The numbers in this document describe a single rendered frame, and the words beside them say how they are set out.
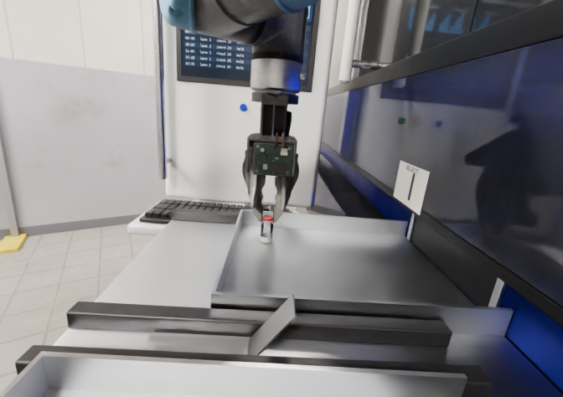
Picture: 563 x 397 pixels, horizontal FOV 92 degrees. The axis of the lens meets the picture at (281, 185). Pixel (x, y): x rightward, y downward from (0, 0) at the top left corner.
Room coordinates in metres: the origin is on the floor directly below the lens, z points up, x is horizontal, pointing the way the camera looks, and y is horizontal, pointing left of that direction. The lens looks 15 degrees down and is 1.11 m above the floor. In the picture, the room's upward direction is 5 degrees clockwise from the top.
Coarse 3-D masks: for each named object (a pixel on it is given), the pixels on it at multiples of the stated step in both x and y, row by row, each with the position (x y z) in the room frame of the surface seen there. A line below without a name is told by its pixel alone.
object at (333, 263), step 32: (256, 224) 0.51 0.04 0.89; (288, 224) 0.51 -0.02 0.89; (320, 224) 0.51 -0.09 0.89; (352, 224) 0.52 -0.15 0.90; (384, 224) 0.52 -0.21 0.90; (224, 256) 0.33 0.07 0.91; (256, 256) 0.39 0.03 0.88; (288, 256) 0.40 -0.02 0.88; (320, 256) 0.41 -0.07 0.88; (352, 256) 0.42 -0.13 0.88; (384, 256) 0.43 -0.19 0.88; (416, 256) 0.44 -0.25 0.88; (224, 288) 0.31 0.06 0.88; (256, 288) 0.31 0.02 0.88; (288, 288) 0.32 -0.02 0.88; (320, 288) 0.32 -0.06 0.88; (352, 288) 0.33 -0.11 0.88; (384, 288) 0.34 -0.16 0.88; (416, 288) 0.34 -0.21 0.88; (448, 288) 0.35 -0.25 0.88; (448, 320) 0.26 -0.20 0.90; (480, 320) 0.26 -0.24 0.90
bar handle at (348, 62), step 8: (352, 0) 0.63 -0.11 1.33; (360, 0) 0.63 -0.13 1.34; (352, 8) 0.63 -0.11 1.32; (352, 16) 0.63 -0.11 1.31; (352, 24) 0.63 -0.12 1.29; (352, 32) 0.63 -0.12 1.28; (344, 40) 0.63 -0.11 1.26; (352, 40) 0.63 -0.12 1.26; (344, 48) 0.63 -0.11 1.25; (352, 48) 0.63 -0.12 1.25; (344, 56) 0.63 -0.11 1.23; (352, 56) 0.63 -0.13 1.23; (344, 64) 0.63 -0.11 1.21; (352, 64) 0.63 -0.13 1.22; (360, 64) 0.63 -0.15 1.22; (368, 64) 0.63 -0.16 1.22; (376, 64) 0.63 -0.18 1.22; (344, 72) 0.63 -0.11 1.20; (344, 80) 0.63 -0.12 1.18
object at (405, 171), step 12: (408, 168) 0.40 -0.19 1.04; (420, 168) 0.37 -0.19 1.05; (396, 180) 0.43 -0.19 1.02; (408, 180) 0.40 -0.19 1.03; (420, 180) 0.37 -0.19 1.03; (396, 192) 0.43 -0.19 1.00; (408, 192) 0.39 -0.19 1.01; (420, 192) 0.36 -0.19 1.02; (408, 204) 0.38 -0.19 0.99; (420, 204) 0.35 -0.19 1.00
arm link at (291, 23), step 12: (300, 12) 0.41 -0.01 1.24; (276, 24) 0.39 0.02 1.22; (288, 24) 0.40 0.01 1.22; (300, 24) 0.41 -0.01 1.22; (264, 36) 0.39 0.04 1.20; (276, 36) 0.40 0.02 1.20; (288, 36) 0.40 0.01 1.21; (300, 36) 0.41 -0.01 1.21; (252, 48) 0.42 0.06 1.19; (264, 48) 0.40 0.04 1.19; (276, 48) 0.40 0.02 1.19; (288, 48) 0.40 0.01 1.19; (300, 48) 0.41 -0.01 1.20; (300, 60) 0.42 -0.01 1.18
